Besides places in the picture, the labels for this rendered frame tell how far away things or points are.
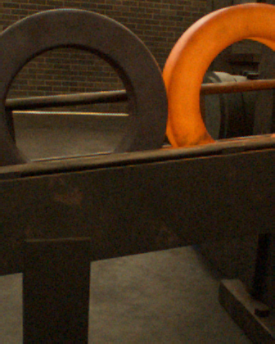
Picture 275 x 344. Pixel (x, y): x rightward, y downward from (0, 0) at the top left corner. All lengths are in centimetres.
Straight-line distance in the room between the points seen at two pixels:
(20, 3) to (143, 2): 165
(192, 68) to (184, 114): 4
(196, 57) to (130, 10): 627
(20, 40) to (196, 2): 663
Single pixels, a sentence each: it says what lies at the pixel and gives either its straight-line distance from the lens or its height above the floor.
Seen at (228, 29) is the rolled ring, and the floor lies 72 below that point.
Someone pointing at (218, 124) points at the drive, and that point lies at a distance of 177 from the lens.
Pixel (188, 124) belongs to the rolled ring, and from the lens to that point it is 46.
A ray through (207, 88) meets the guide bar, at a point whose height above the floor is 66.
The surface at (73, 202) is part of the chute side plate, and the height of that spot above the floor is 56.
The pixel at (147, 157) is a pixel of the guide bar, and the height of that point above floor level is 60.
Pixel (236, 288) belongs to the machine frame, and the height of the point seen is 7.
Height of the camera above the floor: 68
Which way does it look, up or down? 11 degrees down
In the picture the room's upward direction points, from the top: 3 degrees clockwise
